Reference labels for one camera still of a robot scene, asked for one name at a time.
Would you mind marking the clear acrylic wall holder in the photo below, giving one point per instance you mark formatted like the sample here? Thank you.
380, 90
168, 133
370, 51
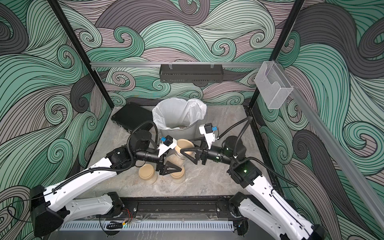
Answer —
273, 84

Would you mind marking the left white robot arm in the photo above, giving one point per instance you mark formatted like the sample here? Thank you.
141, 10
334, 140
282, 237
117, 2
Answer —
52, 206

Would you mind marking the clear plastic rice jar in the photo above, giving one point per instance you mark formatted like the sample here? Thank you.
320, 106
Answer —
176, 158

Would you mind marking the middle jar with beige lid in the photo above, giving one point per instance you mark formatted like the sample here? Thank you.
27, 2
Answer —
178, 177

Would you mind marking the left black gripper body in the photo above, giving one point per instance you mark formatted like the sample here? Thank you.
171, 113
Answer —
149, 155

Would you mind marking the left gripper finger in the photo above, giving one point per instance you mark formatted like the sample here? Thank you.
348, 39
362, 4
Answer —
169, 168
160, 165

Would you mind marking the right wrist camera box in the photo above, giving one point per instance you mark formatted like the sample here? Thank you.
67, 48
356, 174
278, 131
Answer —
208, 131

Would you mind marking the white slotted cable duct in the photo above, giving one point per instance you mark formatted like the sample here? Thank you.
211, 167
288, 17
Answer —
226, 226

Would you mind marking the silver mesh waste bin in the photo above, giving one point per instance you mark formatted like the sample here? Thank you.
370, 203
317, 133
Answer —
183, 133

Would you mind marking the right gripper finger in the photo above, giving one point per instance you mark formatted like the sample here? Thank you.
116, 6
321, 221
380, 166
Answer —
191, 152
195, 159

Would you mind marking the white plastic bin liner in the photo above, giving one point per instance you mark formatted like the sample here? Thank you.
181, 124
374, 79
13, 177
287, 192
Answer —
176, 113

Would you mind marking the left jar with beige lid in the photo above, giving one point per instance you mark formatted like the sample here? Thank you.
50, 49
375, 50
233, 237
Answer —
148, 174

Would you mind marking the black perforated wall shelf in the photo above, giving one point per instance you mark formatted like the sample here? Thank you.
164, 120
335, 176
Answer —
194, 73

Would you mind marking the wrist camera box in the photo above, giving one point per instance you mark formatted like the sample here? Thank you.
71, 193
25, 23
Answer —
168, 143
208, 131

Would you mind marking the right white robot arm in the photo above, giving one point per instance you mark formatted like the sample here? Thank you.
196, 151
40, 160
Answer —
277, 217

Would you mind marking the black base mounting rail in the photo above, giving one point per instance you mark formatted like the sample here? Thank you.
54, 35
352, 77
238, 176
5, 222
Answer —
216, 206

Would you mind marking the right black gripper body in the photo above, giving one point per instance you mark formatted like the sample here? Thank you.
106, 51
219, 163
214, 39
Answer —
219, 154

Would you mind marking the black flat case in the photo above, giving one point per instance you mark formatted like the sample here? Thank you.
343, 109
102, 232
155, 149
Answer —
131, 116

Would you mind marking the beige jar lid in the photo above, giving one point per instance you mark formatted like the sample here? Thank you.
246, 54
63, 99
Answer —
183, 144

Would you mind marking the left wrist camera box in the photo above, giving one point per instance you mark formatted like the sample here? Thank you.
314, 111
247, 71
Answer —
168, 143

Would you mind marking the jar with beige lid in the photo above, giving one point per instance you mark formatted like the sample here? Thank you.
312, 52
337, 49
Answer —
148, 174
178, 177

